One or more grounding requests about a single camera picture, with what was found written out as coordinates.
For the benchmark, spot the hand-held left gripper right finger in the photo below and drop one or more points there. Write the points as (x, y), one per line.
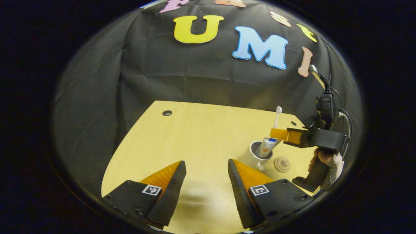
(240, 195)

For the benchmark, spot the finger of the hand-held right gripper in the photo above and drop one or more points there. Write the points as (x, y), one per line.
(292, 137)

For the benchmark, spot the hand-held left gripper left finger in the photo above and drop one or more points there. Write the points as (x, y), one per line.
(172, 195)

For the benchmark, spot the white toothpaste tube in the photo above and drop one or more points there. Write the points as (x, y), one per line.
(266, 146)

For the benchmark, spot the round cork coaster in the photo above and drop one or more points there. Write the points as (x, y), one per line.
(282, 164)

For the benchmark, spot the white toothbrush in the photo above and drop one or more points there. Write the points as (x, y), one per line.
(279, 110)

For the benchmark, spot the wooden desktop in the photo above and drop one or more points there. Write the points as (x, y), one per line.
(201, 139)

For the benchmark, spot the black backdrop cloth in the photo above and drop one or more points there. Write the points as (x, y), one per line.
(162, 71)

